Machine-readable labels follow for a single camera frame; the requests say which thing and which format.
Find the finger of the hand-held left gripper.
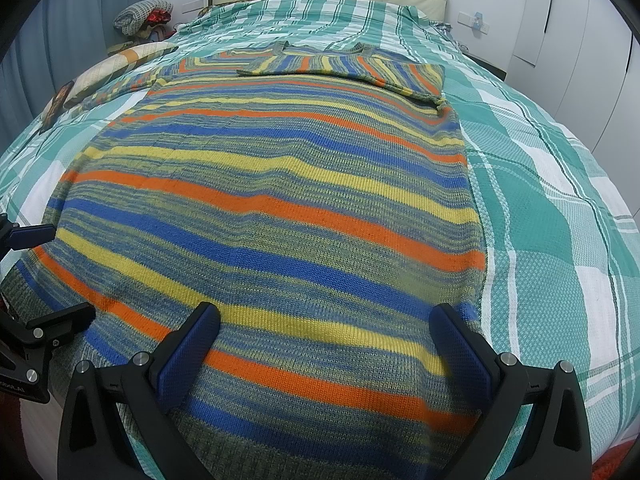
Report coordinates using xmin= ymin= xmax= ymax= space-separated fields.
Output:
xmin=0 ymin=215 xmax=57 ymax=253
xmin=0 ymin=302 xmax=97 ymax=361

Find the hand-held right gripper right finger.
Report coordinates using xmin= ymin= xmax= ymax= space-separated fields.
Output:
xmin=429 ymin=302 xmax=593 ymax=480

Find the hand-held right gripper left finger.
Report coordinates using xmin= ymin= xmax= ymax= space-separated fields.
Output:
xmin=57 ymin=301 xmax=221 ymax=480

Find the striped knit shirt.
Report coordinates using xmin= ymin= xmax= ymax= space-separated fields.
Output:
xmin=0 ymin=41 xmax=488 ymax=480

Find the pile of clothes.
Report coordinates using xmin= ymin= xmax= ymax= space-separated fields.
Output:
xmin=107 ymin=0 xmax=176 ymax=53

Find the bed with teal plaid sheet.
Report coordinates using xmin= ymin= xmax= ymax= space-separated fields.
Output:
xmin=0 ymin=0 xmax=640 ymax=480

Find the blue-grey curtain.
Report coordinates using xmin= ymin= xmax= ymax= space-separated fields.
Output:
xmin=0 ymin=0 xmax=126 ymax=146

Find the beige patterned pillow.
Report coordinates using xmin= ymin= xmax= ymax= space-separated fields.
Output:
xmin=62 ymin=41 xmax=179 ymax=108

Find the dark nightstand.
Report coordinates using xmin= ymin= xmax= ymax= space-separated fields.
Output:
xmin=460 ymin=50 xmax=508 ymax=81

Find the white wardrobe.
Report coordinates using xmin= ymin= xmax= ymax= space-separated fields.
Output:
xmin=507 ymin=0 xmax=640 ymax=161

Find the wall socket with blue plug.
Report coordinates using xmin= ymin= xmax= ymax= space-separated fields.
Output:
xmin=457 ymin=10 xmax=491 ymax=33

